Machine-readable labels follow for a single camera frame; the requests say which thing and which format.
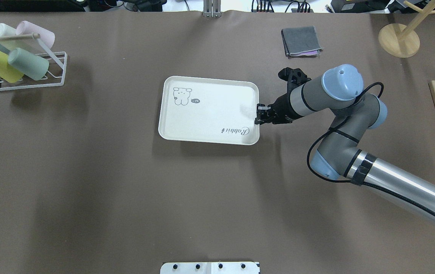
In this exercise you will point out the pink cup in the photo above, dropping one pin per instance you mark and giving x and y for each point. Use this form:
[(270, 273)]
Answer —
[(47, 36)]

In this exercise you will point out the folded grey cloth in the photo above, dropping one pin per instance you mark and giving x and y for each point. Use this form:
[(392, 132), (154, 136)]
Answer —
[(301, 42)]

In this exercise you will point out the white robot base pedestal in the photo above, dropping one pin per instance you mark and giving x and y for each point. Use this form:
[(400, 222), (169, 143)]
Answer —
[(219, 267)]

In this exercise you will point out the wooden mug tree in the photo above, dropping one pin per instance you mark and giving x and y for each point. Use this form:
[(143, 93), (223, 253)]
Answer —
[(401, 40)]

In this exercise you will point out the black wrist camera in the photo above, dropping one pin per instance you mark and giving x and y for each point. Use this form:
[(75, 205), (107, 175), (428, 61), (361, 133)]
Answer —
[(293, 77)]

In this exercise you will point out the green cup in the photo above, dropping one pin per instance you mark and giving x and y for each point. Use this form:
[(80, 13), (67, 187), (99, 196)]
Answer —
[(30, 64)]

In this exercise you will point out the white wire cup rack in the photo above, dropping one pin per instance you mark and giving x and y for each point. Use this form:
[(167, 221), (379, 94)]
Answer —
[(55, 75)]

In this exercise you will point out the cream rabbit tray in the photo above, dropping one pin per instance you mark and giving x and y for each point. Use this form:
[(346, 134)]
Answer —
[(209, 110)]

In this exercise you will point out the yellow cup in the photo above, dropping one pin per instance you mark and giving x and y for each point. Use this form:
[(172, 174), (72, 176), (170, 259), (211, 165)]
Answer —
[(7, 72)]

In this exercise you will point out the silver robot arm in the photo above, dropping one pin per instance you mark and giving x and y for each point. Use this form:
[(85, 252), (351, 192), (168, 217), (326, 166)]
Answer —
[(335, 156)]

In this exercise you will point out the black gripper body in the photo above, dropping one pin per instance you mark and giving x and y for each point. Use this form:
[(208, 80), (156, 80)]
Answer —
[(281, 107)]

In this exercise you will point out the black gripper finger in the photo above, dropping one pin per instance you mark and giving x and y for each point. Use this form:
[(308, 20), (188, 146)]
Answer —
[(262, 109), (261, 121)]

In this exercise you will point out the pale mint cup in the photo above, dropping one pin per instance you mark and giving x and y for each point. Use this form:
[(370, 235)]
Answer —
[(6, 30)]

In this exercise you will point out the aluminium frame post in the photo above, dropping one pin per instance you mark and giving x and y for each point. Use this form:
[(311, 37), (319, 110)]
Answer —
[(212, 8)]

